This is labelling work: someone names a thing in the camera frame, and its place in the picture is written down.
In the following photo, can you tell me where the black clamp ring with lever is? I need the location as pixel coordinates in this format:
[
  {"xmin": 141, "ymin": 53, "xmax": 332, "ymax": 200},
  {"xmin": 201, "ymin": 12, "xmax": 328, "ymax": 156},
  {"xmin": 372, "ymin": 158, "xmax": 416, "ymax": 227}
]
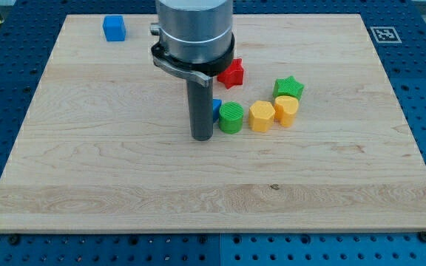
[{"xmin": 151, "ymin": 35, "xmax": 235, "ymax": 86}]

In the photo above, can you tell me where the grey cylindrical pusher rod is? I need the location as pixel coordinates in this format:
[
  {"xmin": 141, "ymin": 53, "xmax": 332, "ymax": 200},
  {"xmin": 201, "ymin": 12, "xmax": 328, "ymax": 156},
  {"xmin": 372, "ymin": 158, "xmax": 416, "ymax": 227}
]
[{"xmin": 186, "ymin": 81, "xmax": 213, "ymax": 141}]

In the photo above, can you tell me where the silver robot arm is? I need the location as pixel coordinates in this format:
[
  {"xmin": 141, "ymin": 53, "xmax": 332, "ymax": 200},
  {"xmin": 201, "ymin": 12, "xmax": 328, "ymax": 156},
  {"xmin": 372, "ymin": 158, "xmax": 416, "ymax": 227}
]
[{"xmin": 150, "ymin": 0, "xmax": 235, "ymax": 141}]

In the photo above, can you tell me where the yellow hexagon block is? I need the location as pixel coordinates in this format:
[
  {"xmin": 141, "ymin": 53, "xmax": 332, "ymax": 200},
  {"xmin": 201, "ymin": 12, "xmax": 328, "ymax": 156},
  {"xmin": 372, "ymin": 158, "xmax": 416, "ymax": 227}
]
[{"xmin": 248, "ymin": 100, "xmax": 275, "ymax": 132}]

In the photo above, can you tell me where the small blue block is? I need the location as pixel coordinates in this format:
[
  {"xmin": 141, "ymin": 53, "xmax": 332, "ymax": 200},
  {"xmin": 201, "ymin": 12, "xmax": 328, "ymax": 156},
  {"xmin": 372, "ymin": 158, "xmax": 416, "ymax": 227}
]
[{"xmin": 212, "ymin": 98, "xmax": 223, "ymax": 123}]

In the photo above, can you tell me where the red star block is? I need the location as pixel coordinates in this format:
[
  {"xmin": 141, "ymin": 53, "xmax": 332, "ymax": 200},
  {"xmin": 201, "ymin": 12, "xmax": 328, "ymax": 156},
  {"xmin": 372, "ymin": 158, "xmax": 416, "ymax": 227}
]
[{"xmin": 217, "ymin": 58, "xmax": 244, "ymax": 89}]

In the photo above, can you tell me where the green cylinder block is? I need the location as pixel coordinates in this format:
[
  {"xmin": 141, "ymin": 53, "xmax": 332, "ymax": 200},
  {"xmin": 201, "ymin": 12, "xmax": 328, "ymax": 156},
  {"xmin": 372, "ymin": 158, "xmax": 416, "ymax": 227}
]
[{"xmin": 219, "ymin": 101, "xmax": 244, "ymax": 134}]

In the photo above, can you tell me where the yellow heart block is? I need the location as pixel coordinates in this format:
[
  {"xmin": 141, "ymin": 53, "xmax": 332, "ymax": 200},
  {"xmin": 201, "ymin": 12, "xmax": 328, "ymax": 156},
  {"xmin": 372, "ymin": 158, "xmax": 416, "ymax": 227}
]
[{"xmin": 274, "ymin": 95, "xmax": 300, "ymax": 127}]

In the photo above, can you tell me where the green star block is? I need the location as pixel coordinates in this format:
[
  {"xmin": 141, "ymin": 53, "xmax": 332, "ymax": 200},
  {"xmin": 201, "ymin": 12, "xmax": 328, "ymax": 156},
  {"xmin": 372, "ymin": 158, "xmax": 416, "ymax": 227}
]
[{"xmin": 273, "ymin": 76, "xmax": 305, "ymax": 100}]

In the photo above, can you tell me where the blue cube block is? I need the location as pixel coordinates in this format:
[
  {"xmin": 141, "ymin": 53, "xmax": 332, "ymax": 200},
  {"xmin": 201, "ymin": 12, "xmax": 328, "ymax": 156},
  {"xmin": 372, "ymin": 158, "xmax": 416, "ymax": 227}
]
[{"xmin": 103, "ymin": 15, "xmax": 126, "ymax": 42}]

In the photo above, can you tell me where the wooden board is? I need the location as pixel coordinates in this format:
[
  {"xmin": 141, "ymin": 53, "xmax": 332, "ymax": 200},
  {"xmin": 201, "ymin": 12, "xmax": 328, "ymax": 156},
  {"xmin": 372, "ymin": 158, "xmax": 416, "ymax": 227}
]
[{"xmin": 0, "ymin": 14, "xmax": 426, "ymax": 234}]

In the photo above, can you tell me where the white fiducial marker tag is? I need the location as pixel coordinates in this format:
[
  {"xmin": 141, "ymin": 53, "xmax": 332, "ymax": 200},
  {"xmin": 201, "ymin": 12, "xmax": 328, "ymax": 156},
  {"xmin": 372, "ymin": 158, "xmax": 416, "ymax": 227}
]
[{"xmin": 370, "ymin": 26, "xmax": 402, "ymax": 44}]

